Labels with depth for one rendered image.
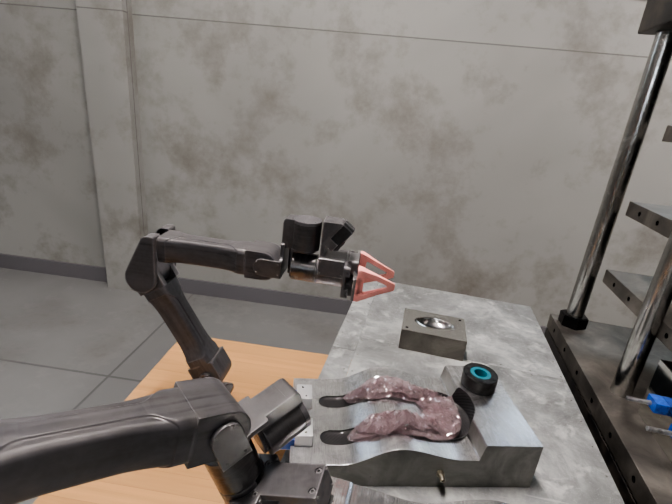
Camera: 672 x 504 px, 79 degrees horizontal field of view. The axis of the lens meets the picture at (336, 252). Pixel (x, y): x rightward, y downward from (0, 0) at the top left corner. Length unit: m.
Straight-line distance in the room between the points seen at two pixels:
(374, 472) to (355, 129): 2.24
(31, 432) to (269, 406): 0.23
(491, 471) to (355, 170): 2.18
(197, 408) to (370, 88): 2.50
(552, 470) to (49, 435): 0.96
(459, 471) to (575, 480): 0.28
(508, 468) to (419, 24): 2.41
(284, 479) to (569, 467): 0.75
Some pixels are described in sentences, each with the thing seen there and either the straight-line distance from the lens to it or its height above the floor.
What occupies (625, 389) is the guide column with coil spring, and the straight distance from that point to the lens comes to 1.49.
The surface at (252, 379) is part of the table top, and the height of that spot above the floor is 0.80.
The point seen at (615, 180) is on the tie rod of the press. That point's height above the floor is 1.35.
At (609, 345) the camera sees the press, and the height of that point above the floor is 0.79.
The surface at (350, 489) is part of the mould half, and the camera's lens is 0.81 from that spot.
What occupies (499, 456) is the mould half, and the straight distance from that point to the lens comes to 0.96.
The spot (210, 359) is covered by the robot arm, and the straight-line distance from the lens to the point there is 0.95.
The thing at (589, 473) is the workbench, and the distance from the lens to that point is 1.16.
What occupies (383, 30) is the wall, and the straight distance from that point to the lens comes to 2.81.
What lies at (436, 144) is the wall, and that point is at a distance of 2.80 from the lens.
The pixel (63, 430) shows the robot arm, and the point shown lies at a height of 1.24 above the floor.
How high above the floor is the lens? 1.51
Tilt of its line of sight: 20 degrees down
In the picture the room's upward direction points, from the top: 6 degrees clockwise
